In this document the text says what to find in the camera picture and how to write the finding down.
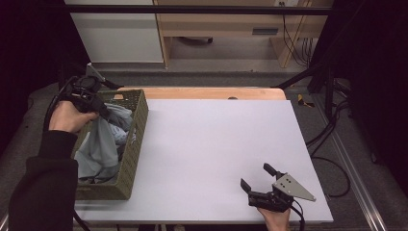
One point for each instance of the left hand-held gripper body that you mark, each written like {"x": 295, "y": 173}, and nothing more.
{"x": 81, "y": 93}

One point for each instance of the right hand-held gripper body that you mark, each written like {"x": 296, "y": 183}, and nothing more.
{"x": 275, "y": 199}

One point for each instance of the light blue-grey garment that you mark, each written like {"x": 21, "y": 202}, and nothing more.
{"x": 99, "y": 150}

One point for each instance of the green woven basket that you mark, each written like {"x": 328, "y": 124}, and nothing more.
{"x": 133, "y": 150}

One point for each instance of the person's right hand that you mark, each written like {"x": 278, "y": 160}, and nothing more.
{"x": 277, "y": 221}

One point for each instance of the person's left hand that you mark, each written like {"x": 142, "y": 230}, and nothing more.
{"x": 65, "y": 117}

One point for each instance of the white cabinet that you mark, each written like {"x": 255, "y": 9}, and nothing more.
{"x": 118, "y": 35}

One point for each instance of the black curtain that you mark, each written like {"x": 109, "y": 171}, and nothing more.
{"x": 375, "y": 64}
{"x": 29, "y": 48}

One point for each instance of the black and yellow tool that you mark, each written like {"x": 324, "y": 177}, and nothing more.
{"x": 303, "y": 102}

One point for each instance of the black metal stand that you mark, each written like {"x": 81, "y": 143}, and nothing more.
{"x": 327, "y": 86}

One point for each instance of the light wooden desk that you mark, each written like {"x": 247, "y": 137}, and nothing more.
{"x": 221, "y": 25}

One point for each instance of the metal floor rail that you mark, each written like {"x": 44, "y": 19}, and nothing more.
{"x": 352, "y": 173}

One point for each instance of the black horizontal frame bar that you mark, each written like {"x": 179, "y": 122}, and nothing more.
{"x": 192, "y": 9}

